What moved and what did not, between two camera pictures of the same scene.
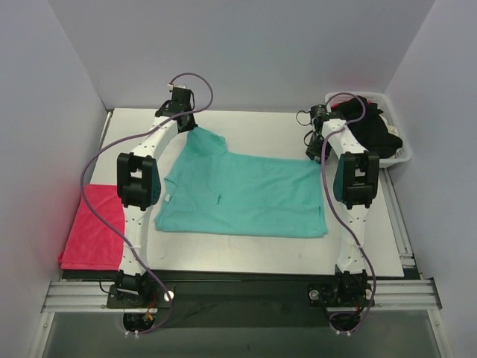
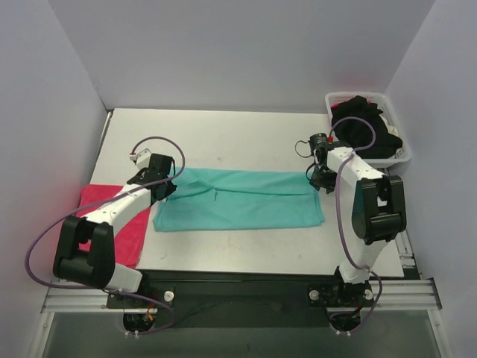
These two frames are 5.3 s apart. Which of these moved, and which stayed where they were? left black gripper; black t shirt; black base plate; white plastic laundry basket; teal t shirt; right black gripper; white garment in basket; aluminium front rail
Moved: teal t shirt; left black gripper; right black gripper
Stayed: aluminium front rail; white plastic laundry basket; black t shirt; white garment in basket; black base plate
